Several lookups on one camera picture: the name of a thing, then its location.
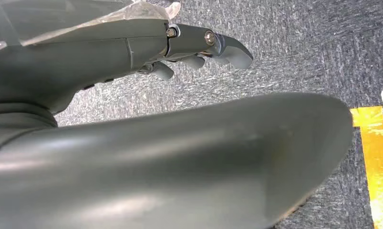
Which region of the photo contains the clear plastic film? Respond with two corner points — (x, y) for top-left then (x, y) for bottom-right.
(0, 0), (181, 56)

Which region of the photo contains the ribbed grey left arm sleeve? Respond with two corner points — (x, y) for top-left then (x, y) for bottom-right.
(0, 103), (59, 157)

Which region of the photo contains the yellow floor tape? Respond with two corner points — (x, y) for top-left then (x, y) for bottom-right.
(350, 106), (383, 229)

